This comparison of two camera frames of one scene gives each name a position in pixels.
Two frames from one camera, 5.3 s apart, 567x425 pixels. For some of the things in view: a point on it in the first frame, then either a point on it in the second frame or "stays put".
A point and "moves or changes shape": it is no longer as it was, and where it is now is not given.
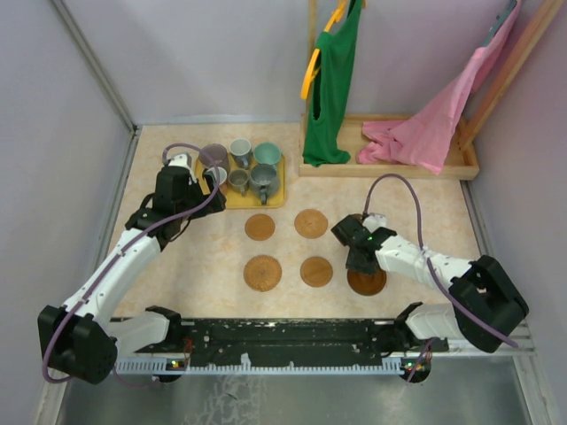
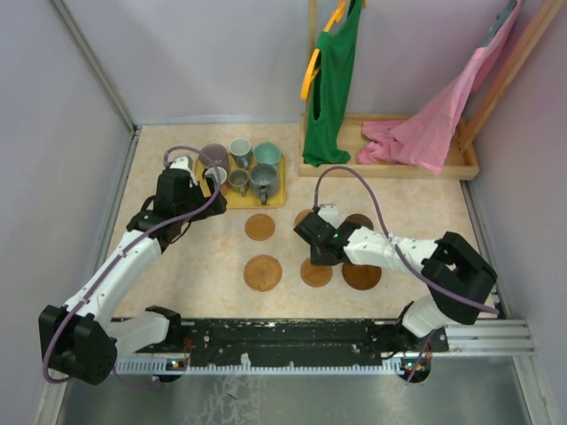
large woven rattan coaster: x=262 y=273 stays put
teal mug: x=267 y=152 stays put
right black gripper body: x=353 y=264 → x=317 y=258
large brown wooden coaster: x=367 y=283 moves or changes shape
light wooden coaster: x=260 y=227 stays put
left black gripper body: x=196 y=198 stays put
